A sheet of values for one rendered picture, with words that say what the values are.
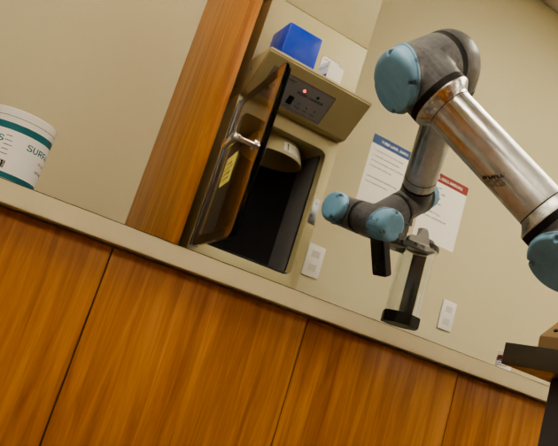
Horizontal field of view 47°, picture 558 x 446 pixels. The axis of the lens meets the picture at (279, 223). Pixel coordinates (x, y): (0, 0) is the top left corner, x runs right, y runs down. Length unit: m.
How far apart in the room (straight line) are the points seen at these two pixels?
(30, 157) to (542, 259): 0.94
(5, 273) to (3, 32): 0.97
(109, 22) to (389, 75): 1.13
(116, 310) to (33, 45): 1.01
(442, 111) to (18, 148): 0.78
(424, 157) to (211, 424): 0.71
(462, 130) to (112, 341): 0.74
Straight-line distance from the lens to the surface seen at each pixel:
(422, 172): 1.44
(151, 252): 1.24
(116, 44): 2.08
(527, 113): 2.98
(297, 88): 1.68
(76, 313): 1.24
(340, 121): 1.75
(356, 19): 1.94
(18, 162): 1.31
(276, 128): 1.72
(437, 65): 1.18
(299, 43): 1.68
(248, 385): 1.36
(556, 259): 1.10
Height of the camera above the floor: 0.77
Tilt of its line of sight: 13 degrees up
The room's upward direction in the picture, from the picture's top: 17 degrees clockwise
